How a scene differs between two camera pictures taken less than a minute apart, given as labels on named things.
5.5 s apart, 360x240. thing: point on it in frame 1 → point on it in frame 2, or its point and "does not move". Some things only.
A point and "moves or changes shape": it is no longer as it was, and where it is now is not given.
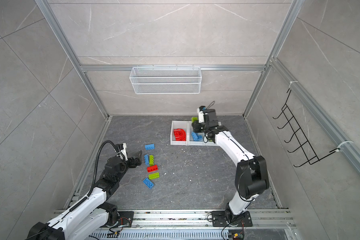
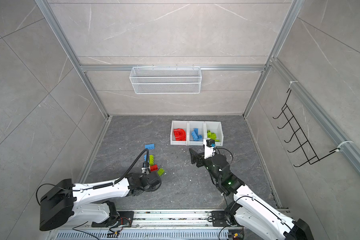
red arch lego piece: x=180 y=134 does not move
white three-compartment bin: x=181 y=133 does not move
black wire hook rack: x=298 y=135 does not move
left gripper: x=133 y=164 → x=155 y=189
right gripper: x=196 y=127 → x=195 y=158
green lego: x=153 y=176 moves or changes shape
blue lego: x=194 y=136 does not move
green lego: x=151 y=159 does not move
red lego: x=152 y=168 does not move
